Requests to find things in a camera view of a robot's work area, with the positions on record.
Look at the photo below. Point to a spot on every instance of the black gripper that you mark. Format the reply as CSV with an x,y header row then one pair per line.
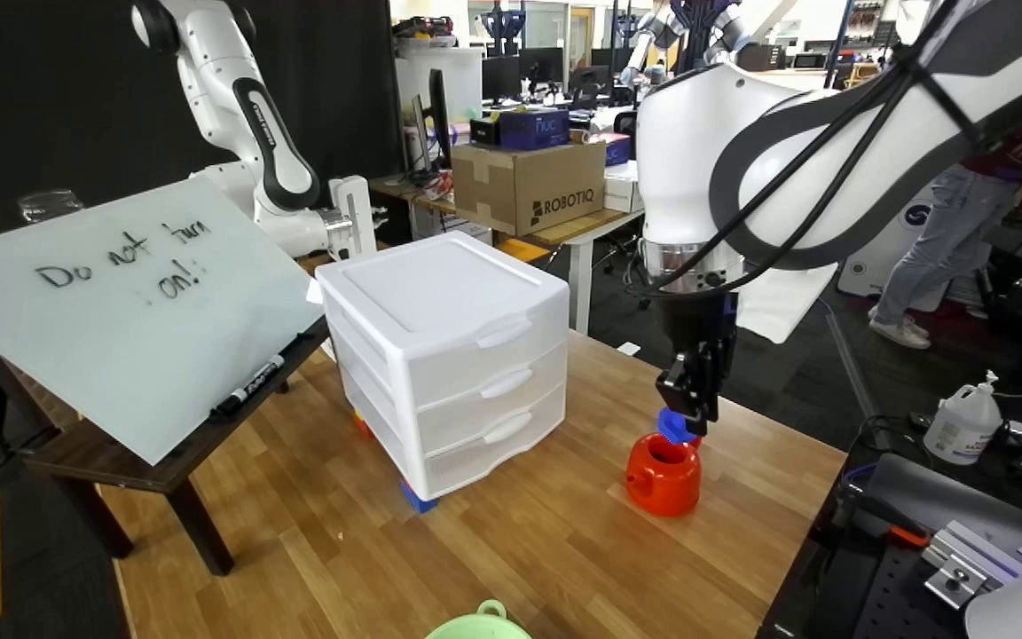
x,y
699,324

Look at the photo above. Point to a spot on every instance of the blue toy object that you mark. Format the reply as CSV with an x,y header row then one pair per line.
x,y
677,428

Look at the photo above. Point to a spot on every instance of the light-green bowl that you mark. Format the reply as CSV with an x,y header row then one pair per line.
x,y
476,626

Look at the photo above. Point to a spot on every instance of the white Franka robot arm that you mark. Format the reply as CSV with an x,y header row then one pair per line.
x,y
701,142

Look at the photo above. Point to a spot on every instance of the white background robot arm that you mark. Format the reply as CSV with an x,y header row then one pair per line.
x,y
212,72

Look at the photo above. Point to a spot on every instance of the black perforated mounting board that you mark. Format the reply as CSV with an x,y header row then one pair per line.
x,y
844,589

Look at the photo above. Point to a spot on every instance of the large cardboard box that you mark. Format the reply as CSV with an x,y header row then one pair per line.
x,y
524,189

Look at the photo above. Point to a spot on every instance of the white plastic drawer unit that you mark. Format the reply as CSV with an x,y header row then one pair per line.
x,y
442,297

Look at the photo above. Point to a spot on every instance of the white plastic jug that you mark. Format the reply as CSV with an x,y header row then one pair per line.
x,y
961,428

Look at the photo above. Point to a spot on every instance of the blue tape piece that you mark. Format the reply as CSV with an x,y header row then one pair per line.
x,y
421,499

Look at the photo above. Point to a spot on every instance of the blue and black box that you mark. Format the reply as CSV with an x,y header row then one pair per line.
x,y
524,129

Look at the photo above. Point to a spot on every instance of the silver aluminium extrusion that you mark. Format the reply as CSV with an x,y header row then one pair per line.
x,y
986,556

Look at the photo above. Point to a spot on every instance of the black computer monitor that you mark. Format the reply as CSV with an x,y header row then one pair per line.
x,y
524,72

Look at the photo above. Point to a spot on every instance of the white background cabinet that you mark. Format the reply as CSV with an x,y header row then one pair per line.
x,y
460,84

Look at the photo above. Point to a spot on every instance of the black whiteboard marker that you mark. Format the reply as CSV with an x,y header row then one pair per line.
x,y
254,380

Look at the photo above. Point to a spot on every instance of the whiteboard with handwriting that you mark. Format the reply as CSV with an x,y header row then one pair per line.
x,y
123,341

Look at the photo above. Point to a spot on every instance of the dark wooden stand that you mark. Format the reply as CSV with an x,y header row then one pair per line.
x,y
96,454

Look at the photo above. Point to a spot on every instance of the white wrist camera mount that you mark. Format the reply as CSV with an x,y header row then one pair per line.
x,y
788,308

